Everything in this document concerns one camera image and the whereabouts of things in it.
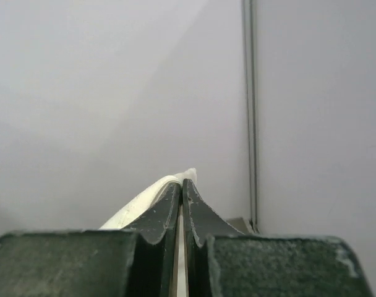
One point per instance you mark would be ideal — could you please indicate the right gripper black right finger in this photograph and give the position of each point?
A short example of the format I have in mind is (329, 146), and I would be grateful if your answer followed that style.
(222, 261)

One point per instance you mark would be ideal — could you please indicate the white t shirt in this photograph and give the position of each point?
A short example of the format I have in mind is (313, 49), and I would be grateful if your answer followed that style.
(146, 199)

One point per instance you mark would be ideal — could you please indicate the right aluminium frame post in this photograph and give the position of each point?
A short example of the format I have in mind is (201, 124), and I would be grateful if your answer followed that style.
(249, 10)

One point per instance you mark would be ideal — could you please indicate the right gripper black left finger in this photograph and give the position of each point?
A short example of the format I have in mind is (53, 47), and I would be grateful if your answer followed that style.
(137, 260)

